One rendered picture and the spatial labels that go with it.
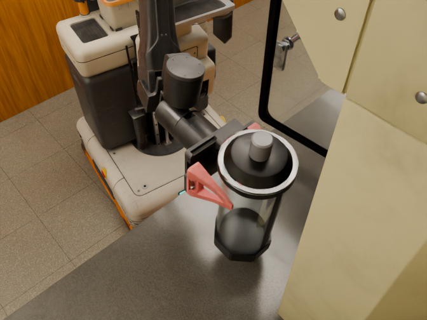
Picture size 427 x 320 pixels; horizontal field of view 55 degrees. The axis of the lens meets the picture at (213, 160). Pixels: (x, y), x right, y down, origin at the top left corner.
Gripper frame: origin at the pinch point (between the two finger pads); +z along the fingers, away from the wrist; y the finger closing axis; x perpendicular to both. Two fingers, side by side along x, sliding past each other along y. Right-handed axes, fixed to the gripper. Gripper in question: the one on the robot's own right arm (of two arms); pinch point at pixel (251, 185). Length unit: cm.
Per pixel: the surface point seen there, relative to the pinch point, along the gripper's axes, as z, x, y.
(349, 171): 11.8, -19.7, -2.7
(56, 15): -176, 88, 43
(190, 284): -0.2, 21.6, -11.0
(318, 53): 4.9, -28.8, -2.5
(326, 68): 6.0, -27.9, -2.6
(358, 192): 13.4, -18.2, -2.7
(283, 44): -16.4, -3.2, 23.6
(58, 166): -120, 129, 0
